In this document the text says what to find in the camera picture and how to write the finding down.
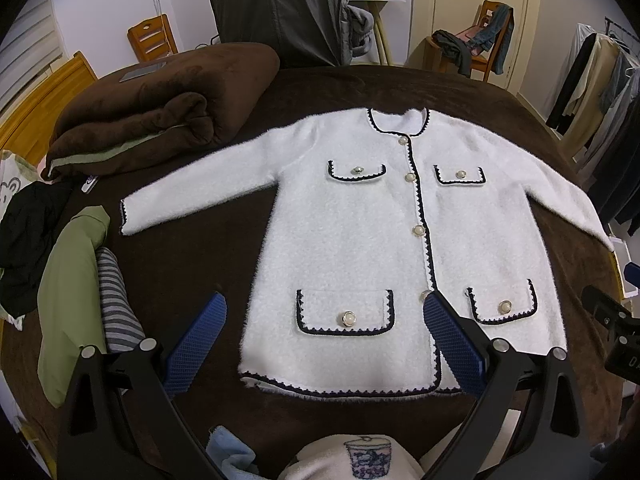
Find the folded brown plush blanket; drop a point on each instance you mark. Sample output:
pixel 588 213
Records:
pixel 147 113

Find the wooden headboard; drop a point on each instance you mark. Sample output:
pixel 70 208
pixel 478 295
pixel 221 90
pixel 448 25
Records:
pixel 28 129

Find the dark grey hanging cover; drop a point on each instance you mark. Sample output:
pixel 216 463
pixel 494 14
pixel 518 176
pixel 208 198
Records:
pixel 302 32

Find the clothes rack with garments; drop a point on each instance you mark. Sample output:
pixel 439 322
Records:
pixel 595 112

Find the wooden chair with clothes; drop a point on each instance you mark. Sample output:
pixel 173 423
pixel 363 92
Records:
pixel 482 47

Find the white cartoon print pillow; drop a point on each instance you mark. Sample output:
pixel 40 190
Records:
pixel 15 174

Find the striped grey garment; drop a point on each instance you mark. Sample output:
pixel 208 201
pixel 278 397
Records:
pixel 122 329

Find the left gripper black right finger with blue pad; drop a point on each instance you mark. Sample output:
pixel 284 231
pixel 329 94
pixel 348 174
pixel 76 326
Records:
pixel 549 440

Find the white window blinds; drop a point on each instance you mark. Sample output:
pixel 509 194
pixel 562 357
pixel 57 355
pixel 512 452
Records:
pixel 31 45

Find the small wooden chair back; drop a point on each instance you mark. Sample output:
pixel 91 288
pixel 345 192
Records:
pixel 152 39

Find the white side table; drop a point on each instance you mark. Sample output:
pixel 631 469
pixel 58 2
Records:
pixel 382 43

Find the light blue cloth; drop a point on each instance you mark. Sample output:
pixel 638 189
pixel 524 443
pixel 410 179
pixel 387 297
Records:
pixel 233 457

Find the white printed towel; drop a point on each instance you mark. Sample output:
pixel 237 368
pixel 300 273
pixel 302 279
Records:
pixel 349 457

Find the small silver tag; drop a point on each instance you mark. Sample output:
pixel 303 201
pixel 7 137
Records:
pixel 89 184

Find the white fuzzy cardigan black trim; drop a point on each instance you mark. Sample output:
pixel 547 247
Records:
pixel 374 212

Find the black garment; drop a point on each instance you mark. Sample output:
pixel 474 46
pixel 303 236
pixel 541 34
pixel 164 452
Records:
pixel 29 229

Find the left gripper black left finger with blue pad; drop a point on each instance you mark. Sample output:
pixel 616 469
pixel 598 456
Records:
pixel 119 421

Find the green garment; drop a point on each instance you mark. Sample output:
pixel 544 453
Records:
pixel 68 301

